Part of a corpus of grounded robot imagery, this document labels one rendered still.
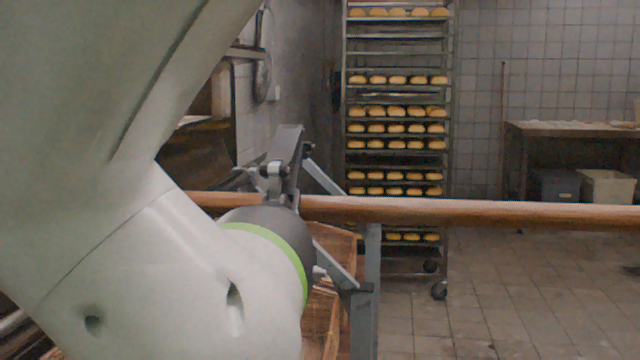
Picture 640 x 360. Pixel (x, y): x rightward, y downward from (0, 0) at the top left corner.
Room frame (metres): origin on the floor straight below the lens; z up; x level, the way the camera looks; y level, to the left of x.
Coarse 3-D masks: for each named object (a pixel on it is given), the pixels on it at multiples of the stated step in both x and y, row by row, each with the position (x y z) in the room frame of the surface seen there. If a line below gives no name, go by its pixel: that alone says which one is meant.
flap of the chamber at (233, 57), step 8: (232, 48) 1.70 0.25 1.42; (224, 56) 1.63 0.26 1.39; (232, 56) 1.70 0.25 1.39; (240, 56) 1.77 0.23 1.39; (248, 56) 1.86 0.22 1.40; (256, 56) 1.97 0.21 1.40; (264, 56) 2.09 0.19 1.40; (224, 64) 1.98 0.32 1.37; (232, 64) 2.06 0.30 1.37; (240, 64) 2.13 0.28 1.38
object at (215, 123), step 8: (200, 120) 1.96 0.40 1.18; (208, 120) 1.96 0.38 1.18; (216, 120) 1.98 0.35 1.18; (224, 120) 2.07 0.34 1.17; (176, 128) 1.69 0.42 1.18; (184, 128) 1.68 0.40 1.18; (192, 128) 1.75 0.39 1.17; (200, 128) 1.82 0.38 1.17; (208, 128) 1.90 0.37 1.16; (216, 128) 1.98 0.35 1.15; (176, 136) 1.62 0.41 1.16; (184, 136) 1.68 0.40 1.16; (192, 136) 1.74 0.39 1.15; (168, 144) 1.56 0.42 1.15
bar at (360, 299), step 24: (240, 168) 0.99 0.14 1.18; (312, 168) 1.47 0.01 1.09; (336, 192) 1.46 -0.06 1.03; (336, 264) 0.99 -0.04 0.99; (336, 288) 0.99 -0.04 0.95; (360, 288) 0.97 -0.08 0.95; (0, 312) 0.37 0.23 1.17; (24, 312) 0.38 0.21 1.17; (360, 312) 0.96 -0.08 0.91; (0, 336) 0.35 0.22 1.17; (24, 336) 0.37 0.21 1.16; (360, 336) 0.96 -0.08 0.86
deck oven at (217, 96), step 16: (208, 80) 2.17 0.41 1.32; (224, 80) 2.16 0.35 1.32; (208, 96) 2.17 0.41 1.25; (224, 96) 2.16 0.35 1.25; (192, 112) 2.18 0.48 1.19; (208, 112) 2.17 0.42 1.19; (224, 112) 2.16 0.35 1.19; (224, 128) 2.08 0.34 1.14; (176, 144) 1.62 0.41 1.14; (192, 144) 1.74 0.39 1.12; (16, 352) 0.88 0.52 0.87; (32, 352) 0.91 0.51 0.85
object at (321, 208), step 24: (192, 192) 0.64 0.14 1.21; (216, 192) 0.63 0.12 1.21; (216, 216) 0.63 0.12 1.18; (312, 216) 0.61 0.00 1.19; (336, 216) 0.60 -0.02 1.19; (360, 216) 0.60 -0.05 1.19; (384, 216) 0.60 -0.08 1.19; (408, 216) 0.59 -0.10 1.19; (432, 216) 0.59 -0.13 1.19; (456, 216) 0.59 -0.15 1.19; (480, 216) 0.58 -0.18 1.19; (504, 216) 0.58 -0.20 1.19; (528, 216) 0.58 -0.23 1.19; (552, 216) 0.58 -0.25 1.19; (576, 216) 0.57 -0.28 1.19; (600, 216) 0.57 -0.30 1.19; (624, 216) 0.57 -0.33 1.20
